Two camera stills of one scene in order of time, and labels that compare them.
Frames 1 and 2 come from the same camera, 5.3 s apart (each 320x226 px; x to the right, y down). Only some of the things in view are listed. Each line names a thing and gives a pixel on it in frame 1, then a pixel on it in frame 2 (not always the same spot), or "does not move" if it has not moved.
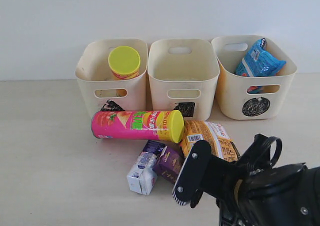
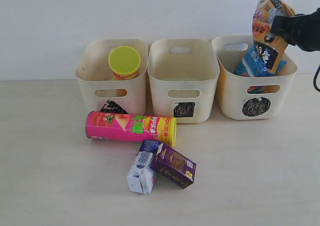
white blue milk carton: (142, 177) does not move
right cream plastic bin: (250, 98) does not move
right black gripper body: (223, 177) to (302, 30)
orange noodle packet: (223, 147) to (271, 54)
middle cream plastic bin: (183, 75) does not move
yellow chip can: (124, 62) does not move
